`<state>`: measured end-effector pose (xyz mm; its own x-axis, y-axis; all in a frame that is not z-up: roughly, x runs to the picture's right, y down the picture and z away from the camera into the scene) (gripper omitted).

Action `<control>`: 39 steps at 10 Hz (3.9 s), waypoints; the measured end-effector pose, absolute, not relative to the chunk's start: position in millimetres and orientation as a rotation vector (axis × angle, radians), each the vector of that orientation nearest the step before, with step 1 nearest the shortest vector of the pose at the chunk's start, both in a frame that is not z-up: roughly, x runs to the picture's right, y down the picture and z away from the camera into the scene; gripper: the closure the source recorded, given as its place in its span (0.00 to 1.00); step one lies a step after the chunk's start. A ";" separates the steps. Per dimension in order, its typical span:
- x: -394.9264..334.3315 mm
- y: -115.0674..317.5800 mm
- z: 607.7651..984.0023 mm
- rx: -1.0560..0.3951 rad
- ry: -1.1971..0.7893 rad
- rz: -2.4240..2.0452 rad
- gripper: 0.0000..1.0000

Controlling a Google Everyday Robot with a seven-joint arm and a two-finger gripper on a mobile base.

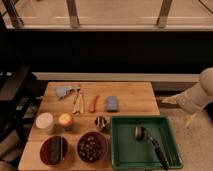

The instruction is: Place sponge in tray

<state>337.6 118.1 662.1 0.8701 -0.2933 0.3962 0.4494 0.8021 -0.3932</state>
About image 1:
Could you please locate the small metal cup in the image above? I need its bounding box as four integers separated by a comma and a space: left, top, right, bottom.
94, 116, 109, 132

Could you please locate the black handled ice cream scoop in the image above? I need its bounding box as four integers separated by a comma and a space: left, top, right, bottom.
135, 126, 169, 170

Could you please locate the black chair at left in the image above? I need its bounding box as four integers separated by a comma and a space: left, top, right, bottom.
0, 66, 44, 161

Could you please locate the red yellow apple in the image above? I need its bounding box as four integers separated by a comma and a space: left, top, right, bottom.
58, 113, 74, 131

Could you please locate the metal window frame rail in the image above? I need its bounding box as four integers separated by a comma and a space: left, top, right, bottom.
0, 0, 213, 31

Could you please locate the white lidded jar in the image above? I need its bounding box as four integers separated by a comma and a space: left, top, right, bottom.
36, 113, 54, 134

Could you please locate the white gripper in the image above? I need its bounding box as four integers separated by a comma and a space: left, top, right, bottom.
162, 88, 201, 128

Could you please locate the orange handled peeler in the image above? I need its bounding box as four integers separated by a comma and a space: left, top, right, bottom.
88, 95, 100, 113

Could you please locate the blue sponge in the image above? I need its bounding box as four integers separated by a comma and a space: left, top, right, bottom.
106, 96, 118, 112

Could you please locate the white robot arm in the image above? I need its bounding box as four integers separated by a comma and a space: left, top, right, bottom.
162, 67, 213, 127

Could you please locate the brown bowl with utensil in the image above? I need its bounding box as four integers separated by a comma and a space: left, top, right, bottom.
40, 136, 68, 166

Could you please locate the green plastic tray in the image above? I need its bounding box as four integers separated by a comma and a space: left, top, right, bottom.
110, 116, 183, 171

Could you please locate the brown bowl with nuts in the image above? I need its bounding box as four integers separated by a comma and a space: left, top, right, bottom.
77, 132, 108, 163

